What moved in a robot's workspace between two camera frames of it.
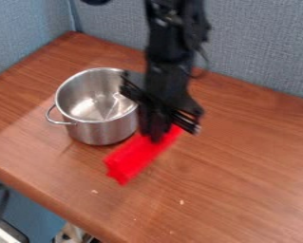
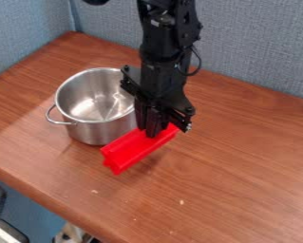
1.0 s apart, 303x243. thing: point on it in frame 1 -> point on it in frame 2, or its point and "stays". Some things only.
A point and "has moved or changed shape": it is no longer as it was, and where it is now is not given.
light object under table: [73, 234] stays
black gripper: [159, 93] stays
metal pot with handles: [96, 109] stays
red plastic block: [129, 159] has moved or changed shape
